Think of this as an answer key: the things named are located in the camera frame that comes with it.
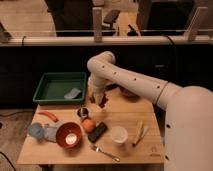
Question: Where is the orange carrot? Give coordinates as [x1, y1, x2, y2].
[38, 111, 58, 122]

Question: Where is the dark red grape bunch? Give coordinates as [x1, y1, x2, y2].
[89, 94, 108, 108]

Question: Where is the orange fruit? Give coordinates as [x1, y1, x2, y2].
[82, 119, 96, 133]

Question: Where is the red bowl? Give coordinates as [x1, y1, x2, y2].
[56, 122, 82, 149]

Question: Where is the banana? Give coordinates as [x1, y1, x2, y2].
[132, 121, 149, 146]

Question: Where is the white cup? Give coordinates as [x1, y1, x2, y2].
[110, 126, 128, 145]

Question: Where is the black remote control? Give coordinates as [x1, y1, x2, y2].
[88, 122, 108, 143]

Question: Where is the green plastic tray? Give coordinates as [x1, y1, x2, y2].
[33, 72, 87, 105]

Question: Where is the black handled scoop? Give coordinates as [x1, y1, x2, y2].
[106, 84, 118, 91]

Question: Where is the silver fork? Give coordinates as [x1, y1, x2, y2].
[90, 144, 120, 162]

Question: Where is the wooden table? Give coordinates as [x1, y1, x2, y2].
[17, 88, 164, 165]

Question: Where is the grey sponge in tray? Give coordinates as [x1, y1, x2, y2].
[64, 88, 81, 100]

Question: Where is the purple bowl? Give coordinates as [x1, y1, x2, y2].
[119, 87, 139, 98]

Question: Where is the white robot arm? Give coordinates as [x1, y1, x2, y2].
[87, 51, 213, 171]

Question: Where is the small metal cup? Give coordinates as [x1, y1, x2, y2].
[77, 107, 89, 119]

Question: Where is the blue cup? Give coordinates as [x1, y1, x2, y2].
[27, 123, 44, 140]

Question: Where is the grey cloth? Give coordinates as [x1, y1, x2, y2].
[44, 121, 62, 142]

